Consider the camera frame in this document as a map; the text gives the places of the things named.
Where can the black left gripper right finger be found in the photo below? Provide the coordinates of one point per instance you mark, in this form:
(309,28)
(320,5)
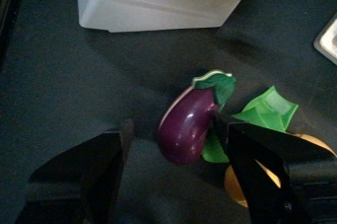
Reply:
(272,175)

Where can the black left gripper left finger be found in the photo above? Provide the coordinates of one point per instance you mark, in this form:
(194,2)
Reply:
(83,175)

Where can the purple toy eggplant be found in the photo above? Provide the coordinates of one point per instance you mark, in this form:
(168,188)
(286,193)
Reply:
(188,129)

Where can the white object at edge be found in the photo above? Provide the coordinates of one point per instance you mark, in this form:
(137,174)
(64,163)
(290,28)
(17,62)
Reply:
(329,42)

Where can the white plastic container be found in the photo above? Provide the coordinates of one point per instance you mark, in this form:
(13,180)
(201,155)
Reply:
(166,1)

